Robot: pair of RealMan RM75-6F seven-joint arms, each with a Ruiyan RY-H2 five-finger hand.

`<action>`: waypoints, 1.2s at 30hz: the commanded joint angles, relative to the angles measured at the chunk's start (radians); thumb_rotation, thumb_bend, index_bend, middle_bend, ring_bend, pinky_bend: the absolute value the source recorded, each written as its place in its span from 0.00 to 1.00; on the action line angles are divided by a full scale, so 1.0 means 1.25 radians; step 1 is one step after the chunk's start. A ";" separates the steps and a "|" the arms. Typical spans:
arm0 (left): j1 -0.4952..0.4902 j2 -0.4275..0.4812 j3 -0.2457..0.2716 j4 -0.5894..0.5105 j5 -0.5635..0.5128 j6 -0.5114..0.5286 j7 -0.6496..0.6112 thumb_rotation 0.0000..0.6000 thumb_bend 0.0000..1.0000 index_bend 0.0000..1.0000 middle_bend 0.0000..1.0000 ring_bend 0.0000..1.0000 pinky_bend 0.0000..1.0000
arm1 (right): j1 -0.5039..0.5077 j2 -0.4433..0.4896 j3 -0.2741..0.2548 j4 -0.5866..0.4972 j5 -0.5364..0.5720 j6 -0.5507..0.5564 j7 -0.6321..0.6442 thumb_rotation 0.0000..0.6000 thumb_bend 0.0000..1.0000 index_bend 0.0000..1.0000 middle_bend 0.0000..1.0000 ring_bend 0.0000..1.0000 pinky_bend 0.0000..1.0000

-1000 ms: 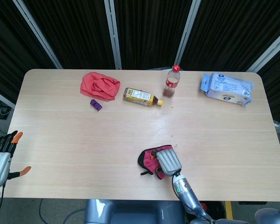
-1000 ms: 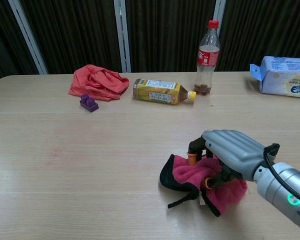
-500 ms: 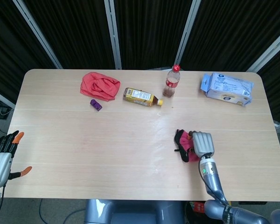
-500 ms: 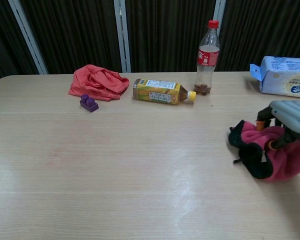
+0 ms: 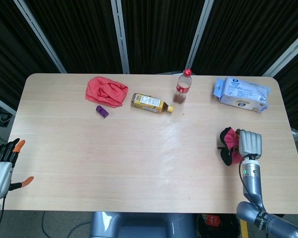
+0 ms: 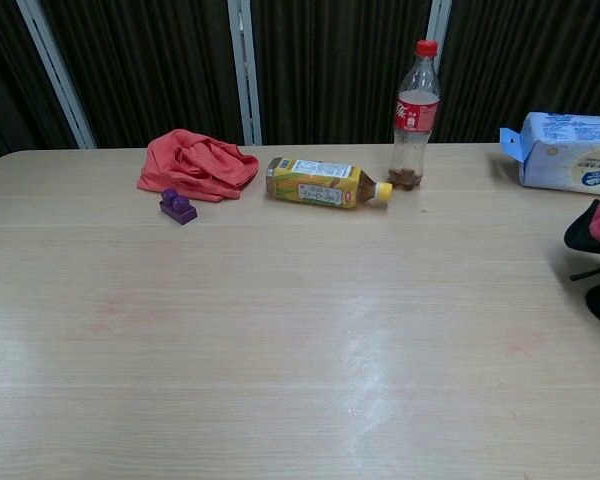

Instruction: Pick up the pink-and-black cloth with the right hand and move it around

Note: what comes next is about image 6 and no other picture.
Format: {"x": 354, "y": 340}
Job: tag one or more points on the orange-red crumpled cloth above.
{"x": 190, "y": 162}

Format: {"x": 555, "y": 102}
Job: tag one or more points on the yellow tea bottle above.
{"x": 320, "y": 185}

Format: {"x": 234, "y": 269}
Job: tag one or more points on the purple toy block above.
{"x": 177, "y": 207}

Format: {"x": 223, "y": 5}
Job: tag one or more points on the cola bottle with red cap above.
{"x": 415, "y": 115}

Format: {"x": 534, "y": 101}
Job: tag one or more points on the black fabric partition panel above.
{"x": 530, "y": 55}
{"x": 10, "y": 85}
{"x": 150, "y": 65}
{"x": 330, "y": 70}

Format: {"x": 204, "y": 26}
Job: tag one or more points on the blue white tissue pack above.
{"x": 570, "y": 155}

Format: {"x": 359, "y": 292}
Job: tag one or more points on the white partition post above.
{"x": 55, "y": 75}
{"x": 439, "y": 20}
{"x": 245, "y": 75}

